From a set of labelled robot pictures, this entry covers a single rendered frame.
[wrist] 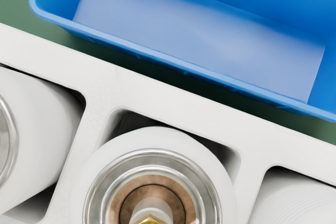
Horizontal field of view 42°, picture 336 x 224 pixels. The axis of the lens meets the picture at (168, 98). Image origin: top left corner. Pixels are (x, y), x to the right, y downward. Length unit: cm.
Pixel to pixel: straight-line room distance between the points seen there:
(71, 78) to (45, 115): 5
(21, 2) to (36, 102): 28
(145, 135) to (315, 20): 28
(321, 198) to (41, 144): 17
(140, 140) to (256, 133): 11
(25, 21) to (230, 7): 23
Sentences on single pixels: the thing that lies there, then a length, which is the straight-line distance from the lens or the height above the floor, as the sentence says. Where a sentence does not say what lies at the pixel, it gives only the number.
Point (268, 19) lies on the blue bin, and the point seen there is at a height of 0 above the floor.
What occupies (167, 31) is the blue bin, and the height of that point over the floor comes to 0.
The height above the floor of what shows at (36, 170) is 24.
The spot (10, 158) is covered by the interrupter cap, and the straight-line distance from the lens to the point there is 25.
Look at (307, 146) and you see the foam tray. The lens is 33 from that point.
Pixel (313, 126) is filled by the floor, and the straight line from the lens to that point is 52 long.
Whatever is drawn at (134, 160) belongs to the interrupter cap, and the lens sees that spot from 24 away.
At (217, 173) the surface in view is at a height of 25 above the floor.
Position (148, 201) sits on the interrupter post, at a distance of 23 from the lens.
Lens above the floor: 49
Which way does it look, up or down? 87 degrees down
